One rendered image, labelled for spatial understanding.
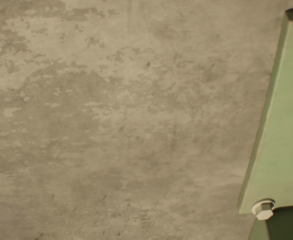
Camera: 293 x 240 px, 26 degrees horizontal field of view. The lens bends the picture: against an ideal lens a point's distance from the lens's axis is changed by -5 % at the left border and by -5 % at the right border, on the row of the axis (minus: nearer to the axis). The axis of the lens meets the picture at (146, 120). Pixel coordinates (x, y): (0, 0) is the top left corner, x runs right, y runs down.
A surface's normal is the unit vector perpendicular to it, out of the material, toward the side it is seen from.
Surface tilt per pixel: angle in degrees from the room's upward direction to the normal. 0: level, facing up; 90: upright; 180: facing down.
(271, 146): 0
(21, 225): 0
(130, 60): 0
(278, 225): 90
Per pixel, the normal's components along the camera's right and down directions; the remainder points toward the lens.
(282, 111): 0.10, 0.73
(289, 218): 0.06, -0.69
